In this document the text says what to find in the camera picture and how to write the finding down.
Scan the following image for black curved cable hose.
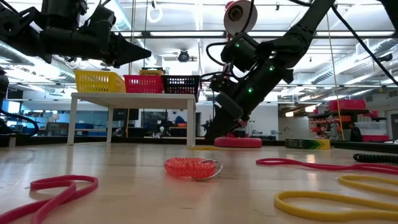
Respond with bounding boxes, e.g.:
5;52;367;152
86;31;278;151
0;108;40;138

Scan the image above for red desk lamp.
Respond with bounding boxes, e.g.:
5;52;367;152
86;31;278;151
214;0;263;149

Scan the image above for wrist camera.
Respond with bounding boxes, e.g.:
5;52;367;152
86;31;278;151
210;74;240;98
88;4;116;34

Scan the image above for white storage bins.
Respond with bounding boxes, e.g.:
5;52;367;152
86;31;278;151
354;121;386;136

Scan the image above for yellow plastic basket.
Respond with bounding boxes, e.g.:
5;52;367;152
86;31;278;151
73;70;127;93

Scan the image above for black storage rack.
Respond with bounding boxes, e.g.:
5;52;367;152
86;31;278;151
307;108;389;144

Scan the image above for orange coil wrist keychain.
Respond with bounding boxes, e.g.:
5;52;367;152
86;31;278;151
164;156;224;183

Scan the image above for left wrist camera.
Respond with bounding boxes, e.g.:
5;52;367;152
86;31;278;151
88;4;116;34

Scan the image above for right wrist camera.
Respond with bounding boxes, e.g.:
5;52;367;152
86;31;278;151
210;74;240;98

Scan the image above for red rubber band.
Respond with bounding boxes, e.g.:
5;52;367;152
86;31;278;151
255;157;398;175
0;174;100;224

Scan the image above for white perforated metal riser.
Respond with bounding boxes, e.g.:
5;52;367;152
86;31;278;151
67;91;197;148

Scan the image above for yellow hanging cable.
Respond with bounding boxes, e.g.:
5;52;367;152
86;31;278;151
325;14;346;141

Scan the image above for black background monitor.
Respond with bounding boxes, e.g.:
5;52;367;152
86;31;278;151
111;108;139;122

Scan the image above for blue storage shelving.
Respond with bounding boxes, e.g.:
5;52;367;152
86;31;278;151
6;107;74;138

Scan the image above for white ring light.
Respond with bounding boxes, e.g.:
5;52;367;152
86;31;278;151
146;5;164;24

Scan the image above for red storage bin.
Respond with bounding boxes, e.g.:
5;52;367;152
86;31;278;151
328;99;367;112
362;134;390;143

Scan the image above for black ceiling dome camera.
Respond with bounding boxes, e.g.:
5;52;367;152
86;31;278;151
177;49;191;63

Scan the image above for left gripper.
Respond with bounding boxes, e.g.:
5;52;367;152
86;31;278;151
82;20;152;68

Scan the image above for red plastic basket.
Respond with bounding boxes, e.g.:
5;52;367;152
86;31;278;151
123;74;165;94

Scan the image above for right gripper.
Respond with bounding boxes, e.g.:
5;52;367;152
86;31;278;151
205;70;274;141

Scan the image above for black plastic basket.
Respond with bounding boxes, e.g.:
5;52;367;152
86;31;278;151
160;75;201;95

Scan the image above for person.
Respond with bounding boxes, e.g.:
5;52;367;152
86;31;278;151
174;114;188;128

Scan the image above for ceiling air vent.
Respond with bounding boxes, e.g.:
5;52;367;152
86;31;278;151
355;39;371;56

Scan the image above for black coil wrist keychain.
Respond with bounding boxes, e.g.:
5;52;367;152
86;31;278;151
353;152;398;165

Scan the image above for black ceiling fixture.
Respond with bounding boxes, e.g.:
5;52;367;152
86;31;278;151
376;52;394;63

